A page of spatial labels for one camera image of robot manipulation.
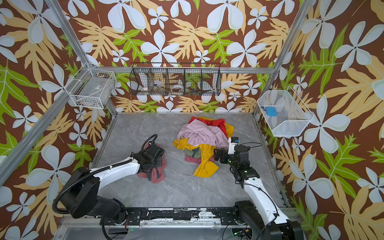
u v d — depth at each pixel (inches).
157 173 32.0
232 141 28.7
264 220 17.4
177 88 38.9
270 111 33.9
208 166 33.9
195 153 36.3
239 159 24.3
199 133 35.7
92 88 33.6
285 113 33.0
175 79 38.4
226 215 29.4
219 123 42.0
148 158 26.9
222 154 28.9
